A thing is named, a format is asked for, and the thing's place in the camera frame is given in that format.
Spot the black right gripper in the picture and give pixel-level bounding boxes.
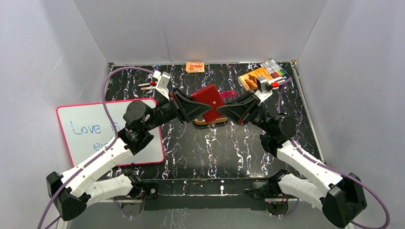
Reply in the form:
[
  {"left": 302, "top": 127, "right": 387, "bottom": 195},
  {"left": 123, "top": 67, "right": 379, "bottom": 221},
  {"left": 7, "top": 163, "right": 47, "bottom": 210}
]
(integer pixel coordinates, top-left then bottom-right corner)
[{"left": 214, "top": 91, "right": 273, "bottom": 134}]

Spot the red leather card holder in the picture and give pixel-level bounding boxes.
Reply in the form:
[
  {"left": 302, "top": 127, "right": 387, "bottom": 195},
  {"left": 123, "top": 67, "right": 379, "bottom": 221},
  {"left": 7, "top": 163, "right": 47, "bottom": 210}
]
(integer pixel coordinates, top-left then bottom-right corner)
[{"left": 191, "top": 84, "right": 238, "bottom": 122}]

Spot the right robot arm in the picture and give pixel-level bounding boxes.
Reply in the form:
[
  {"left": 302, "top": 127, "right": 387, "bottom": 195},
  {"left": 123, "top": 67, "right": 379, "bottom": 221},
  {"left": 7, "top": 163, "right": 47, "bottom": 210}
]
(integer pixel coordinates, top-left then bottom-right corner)
[{"left": 216, "top": 77, "right": 367, "bottom": 229}]

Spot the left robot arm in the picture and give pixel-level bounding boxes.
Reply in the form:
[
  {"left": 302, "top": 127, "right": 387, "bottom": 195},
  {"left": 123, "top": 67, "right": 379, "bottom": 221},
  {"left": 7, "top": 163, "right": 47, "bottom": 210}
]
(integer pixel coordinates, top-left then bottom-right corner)
[{"left": 45, "top": 72, "right": 212, "bottom": 221}]

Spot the tan oval tray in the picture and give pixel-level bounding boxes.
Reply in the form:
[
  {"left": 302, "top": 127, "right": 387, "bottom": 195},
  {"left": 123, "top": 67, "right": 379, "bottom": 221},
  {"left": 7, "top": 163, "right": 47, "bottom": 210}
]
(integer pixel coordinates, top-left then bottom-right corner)
[{"left": 193, "top": 117, "right": 228, "bottom": 125}]

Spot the orange yellow book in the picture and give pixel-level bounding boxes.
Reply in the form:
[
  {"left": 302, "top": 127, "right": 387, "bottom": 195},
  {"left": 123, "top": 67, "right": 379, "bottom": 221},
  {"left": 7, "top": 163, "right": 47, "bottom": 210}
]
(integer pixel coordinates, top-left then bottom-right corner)
[{"left": 237, "top": 67, "right": 273, "bottom": 91}]

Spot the small orange spiral notepad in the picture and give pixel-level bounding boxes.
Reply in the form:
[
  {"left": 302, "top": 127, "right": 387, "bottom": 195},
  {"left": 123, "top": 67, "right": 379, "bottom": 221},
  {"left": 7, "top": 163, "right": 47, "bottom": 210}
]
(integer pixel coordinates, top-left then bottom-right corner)
[{"left": 185, "top": 62, "right": 205, "bottom": 73}]

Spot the red capped white marker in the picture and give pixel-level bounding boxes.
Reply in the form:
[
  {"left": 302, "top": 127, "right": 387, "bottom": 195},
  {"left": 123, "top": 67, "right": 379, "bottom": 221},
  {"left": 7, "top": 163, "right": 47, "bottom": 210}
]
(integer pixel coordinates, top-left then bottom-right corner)
[{"left": 138, "top": 81, "right": 157, "bottom": 87}]

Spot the orange capped white marker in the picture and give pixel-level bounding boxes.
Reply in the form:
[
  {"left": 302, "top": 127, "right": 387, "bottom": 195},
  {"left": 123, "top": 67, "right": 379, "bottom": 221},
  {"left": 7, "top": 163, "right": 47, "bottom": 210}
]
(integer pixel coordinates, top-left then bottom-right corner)
[{"left": 141, "top": 86, "right": 157, "bottom": 91}]

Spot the white stapler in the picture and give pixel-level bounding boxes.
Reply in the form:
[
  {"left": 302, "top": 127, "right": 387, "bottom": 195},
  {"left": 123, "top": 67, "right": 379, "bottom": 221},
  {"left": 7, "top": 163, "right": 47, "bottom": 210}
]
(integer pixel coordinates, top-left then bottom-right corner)
[{"left": 270, "top": 76, "right": 285, "bottom": 90}]

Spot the pack of coloured markers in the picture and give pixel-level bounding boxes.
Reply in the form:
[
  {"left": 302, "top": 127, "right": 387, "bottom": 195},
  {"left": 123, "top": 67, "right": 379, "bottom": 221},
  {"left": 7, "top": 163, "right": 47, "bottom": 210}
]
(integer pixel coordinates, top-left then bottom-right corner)
[{"left": 260, "top": 59, "right": 287, "bottom": 78}]

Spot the pink framed whiteboard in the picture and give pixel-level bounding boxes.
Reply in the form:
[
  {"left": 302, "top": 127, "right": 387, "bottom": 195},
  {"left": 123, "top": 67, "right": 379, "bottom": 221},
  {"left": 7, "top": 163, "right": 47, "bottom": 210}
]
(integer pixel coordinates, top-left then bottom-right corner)
[{"left": 56, "top": 100, "right": 165, "bottom": 166}]

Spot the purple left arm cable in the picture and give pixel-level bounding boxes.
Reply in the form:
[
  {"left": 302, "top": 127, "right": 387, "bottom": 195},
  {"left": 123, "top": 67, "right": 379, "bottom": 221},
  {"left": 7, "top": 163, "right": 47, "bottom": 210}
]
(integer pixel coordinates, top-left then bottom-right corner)
[{"left": 36, "top": 66, "right": 159, "bottom": 229}]

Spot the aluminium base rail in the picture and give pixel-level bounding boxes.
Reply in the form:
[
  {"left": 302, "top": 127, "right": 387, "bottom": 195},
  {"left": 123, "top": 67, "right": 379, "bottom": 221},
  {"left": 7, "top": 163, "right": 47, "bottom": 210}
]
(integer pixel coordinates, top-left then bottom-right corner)
[{"left": 55, "top": 178, "right": 357, "bottom": 229}]

